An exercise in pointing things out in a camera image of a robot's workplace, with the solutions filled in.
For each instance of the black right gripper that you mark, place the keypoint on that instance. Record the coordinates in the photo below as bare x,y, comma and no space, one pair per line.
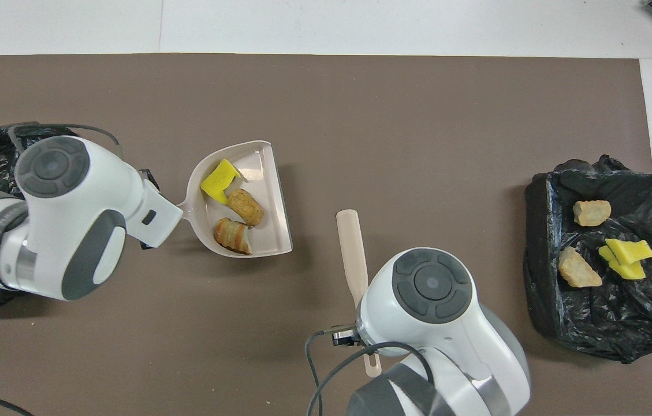
346,337

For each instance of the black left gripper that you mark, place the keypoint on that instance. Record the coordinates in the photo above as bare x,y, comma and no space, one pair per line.
149,178

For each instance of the yellow sponge piece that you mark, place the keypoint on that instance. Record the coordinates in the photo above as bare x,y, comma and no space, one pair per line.
626,271
219,182
632,249

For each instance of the brown scaly toy bread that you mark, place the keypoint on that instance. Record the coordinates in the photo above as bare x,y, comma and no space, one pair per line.
246,207

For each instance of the pale beige toy pastry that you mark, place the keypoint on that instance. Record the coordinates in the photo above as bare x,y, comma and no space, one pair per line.
233,236

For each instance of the beige plastic dustpan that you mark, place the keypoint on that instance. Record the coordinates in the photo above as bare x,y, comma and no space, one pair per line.
271,231

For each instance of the striped orange bread roll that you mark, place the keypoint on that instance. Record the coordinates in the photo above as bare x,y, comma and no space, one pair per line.
591,212
578,271

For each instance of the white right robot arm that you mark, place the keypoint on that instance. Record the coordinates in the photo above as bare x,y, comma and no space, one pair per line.
435,346

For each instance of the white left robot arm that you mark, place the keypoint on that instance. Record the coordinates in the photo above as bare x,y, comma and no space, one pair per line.
71,231

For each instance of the right black bag bin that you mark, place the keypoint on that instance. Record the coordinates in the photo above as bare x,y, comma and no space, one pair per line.
608,329

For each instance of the brown table mat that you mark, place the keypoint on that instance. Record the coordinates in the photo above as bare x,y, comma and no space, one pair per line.
389,144

